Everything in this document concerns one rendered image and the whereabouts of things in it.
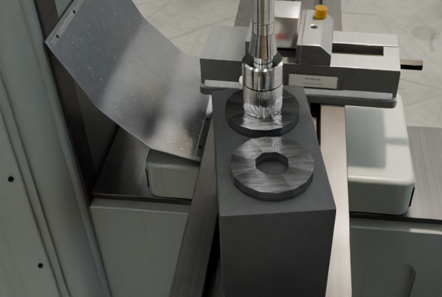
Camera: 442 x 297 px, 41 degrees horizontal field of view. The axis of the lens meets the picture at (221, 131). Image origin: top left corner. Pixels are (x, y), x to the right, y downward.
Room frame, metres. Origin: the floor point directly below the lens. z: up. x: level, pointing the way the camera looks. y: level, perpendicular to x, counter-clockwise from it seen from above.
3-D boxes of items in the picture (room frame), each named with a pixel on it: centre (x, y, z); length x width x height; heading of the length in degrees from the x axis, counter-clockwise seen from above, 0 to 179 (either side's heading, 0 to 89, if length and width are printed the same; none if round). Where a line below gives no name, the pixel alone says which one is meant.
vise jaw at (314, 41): (0.90, -0.17, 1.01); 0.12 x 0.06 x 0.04; 168
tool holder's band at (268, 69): (0.56, -0.05, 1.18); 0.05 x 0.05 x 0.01
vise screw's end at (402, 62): (0.87, -0.34, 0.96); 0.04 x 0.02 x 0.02; 78
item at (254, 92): (0.56, -0.05, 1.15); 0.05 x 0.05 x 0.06
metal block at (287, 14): (0.91, -0.12, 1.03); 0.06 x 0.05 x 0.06; 168
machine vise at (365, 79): (0.91, -0.15, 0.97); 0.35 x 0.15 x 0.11; 78
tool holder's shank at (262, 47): (0.56, -0.05, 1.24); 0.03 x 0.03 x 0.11
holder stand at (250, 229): (0.51, -0.05, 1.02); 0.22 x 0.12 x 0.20; 1
